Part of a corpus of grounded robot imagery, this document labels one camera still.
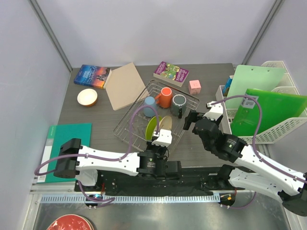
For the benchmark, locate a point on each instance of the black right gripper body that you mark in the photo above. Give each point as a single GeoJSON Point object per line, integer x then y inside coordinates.
{"type": "Point", "coordinates": [206, 145]}

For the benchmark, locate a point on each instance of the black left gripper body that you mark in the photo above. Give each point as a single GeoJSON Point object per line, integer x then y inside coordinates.
{"type": "Point", "coordinates": [160, 151]}

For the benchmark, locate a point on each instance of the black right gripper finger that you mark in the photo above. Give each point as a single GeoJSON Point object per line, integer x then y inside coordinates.
{"type": "Point", "coordinates": [194, 115]}
{"type": "Point", "coordinates": [187, 123]}

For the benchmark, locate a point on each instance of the beige floral plate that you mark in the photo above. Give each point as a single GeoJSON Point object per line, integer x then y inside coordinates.
{"type": "Point", "coordinates": [165, 123]}

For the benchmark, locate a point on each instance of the blue plastic cup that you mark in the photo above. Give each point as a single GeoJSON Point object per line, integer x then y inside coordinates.
{"type": "Point", "coordinates": [149, 111]}

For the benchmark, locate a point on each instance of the orange and white bowl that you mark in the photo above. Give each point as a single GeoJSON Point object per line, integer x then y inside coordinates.
{"type": "Point", "coordinates": [87, 97]}

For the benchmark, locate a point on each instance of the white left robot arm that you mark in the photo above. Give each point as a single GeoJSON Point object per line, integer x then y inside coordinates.
{"type": "Point", "coordinates": [83, 163]}

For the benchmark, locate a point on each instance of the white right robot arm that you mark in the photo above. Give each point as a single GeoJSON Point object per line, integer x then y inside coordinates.
{"type": "Point", "coordinates": [270, 178]}

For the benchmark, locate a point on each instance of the pink cube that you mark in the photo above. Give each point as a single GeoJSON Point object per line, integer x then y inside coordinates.
{"type": "Point", "coordinates": [194, 87]}

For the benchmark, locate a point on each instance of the orange mug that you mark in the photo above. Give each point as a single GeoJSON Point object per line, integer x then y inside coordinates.
{"type": "Point", "coordinates": [164, 98]}

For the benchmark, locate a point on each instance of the lime green plate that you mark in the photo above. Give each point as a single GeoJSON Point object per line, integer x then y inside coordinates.
{"type": "Point", "coordinates": [151, 126]}

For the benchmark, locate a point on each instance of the blue small book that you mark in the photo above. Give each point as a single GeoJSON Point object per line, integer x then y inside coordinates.
{"type": "Point", "coordinates": [227, 86]}

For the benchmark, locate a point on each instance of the purple children's book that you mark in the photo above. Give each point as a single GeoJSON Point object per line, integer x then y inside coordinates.
{"type": "Point", "coordinates": [171, 73]}

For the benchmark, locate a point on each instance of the light green clipboard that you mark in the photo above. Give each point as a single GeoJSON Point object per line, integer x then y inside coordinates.
{"type": "Point", "coordinates": [254, 77]}

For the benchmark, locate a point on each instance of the white plastic file organizer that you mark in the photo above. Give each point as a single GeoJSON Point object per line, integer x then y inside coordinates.
{"type": "Point", "coordinates": [280, 130]}

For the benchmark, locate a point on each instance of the bright green folder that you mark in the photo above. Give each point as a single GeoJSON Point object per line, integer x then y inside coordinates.
{"type": "Point", "coordinates": [276, 107]}

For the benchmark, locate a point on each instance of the beige notebook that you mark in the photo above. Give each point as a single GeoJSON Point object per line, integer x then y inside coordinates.
{"type": "Point", "coordinates": [125, 86]}

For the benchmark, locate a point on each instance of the teal notebook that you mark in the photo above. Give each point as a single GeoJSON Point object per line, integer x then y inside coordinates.
{"type": "Point", "coordinates": [57, 136]}

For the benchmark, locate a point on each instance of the blue fantasy book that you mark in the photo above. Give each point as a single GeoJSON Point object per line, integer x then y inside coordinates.
{"type": "Point", "coordinates": [92, 76]}

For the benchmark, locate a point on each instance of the grey mug black handle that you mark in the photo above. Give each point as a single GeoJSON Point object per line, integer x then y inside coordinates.
{"type": "Point", "coordinates": [178, 105]}

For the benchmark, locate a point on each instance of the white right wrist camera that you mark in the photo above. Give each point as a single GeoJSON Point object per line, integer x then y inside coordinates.
{"type": "Point", "coordinates": [215, 113]}

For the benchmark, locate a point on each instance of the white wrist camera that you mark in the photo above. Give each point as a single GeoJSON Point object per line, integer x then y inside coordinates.
{"type": "Point", "coordinates": [162, 138]}
{"type": "Point", "coordinates": [215, 113]}

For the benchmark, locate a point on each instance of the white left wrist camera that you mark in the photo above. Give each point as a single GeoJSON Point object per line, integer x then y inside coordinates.
{"type": "Point", "coordinates": [162, 138]}

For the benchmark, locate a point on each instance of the metal wire dish rack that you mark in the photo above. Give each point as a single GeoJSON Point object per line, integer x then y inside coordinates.
{"type": "Point", "coordinates": [141, 122]}

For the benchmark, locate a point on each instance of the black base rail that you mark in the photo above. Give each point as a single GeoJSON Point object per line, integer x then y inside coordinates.
{"type": "Point", "coordinates": [200, 181]}

